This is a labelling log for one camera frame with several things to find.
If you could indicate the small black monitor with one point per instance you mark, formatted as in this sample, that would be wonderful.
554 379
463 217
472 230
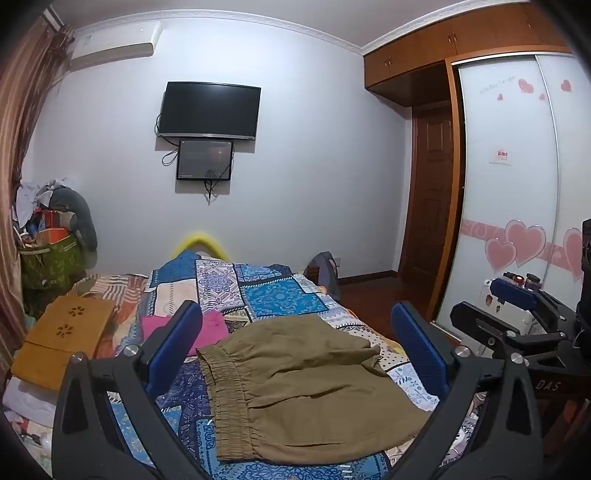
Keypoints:
203 159

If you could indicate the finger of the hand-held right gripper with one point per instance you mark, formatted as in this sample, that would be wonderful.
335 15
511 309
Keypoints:
489 325
517 291

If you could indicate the wooden overhead cabinet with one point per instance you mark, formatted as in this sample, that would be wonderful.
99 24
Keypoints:
415 60

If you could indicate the striped brown curtain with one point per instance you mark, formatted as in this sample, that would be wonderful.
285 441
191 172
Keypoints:
23 115

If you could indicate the white air conditioner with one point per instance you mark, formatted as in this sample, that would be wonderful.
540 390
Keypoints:
111 46

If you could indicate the white wall socket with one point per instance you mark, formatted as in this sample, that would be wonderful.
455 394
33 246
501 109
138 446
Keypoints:
336 261

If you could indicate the grey blue backpack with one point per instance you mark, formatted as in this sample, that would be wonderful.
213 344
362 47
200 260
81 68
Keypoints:
323 272

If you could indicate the white folded bedding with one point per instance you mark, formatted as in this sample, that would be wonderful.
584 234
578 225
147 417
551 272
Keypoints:
27 401

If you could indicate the green patterned bag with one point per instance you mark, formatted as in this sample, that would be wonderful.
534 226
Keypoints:
51 267

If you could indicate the yellow curved board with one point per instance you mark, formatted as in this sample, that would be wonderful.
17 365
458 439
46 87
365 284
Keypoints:
198 240

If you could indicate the small red white label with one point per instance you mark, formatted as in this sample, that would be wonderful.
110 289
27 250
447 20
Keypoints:
501 155

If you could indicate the pile of white clothes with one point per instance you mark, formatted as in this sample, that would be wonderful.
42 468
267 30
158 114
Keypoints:
30 196

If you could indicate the khaki pants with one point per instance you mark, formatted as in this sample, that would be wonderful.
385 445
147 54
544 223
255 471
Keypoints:
304 392

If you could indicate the wooden door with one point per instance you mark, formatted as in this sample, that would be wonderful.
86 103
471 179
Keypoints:
427 194

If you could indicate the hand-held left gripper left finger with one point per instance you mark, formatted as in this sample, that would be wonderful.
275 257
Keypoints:
178 341

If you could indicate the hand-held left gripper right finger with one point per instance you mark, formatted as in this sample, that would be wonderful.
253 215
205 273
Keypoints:
418 346

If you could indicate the black wall television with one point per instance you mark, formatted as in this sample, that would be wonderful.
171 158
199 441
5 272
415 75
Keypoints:
210 108

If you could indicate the orange box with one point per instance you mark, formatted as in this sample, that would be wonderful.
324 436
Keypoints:
53 226

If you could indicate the orange striped sheet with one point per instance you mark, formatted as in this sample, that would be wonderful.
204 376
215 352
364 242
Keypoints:
106 288

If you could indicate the patchwork printed blanket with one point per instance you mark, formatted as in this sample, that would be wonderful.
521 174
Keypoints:
286 295

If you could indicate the pink cloth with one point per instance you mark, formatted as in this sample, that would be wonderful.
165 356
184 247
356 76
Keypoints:
214 325

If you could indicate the wooden lap table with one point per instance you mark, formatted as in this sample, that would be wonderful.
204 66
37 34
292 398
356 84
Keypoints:
60 341

